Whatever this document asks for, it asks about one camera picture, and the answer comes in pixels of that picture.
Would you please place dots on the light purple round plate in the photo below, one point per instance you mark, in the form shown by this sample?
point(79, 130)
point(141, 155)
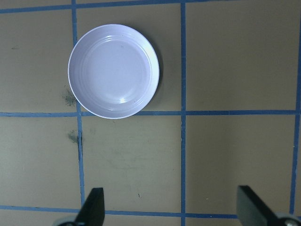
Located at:
point(114, 71)

